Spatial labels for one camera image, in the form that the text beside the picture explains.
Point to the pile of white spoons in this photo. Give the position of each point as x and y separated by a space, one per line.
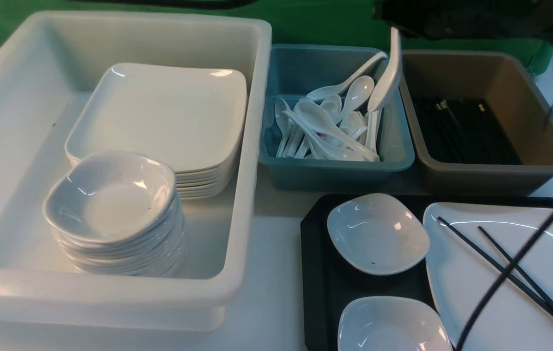
332 122

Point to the brown plastic bin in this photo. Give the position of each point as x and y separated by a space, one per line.
518 104

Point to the stack of white plates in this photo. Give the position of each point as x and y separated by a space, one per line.
191 119

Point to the black serving tray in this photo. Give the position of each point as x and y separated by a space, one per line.
451 278

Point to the large white plastic tub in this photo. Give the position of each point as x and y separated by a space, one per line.
48 69

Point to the small white bowl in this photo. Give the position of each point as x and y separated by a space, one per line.
385 323
377 234

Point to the stack of small white bowls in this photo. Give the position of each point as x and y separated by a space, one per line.
119 213

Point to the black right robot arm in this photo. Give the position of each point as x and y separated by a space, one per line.
469 19

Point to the white ceramic soup spoon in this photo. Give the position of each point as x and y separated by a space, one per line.
389 82

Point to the green cloth backdrop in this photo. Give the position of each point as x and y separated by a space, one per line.
326 22

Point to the pile of black chopsticks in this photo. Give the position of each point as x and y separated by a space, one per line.
463 130

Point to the blue plastic bin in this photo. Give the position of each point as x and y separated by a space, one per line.
294 71

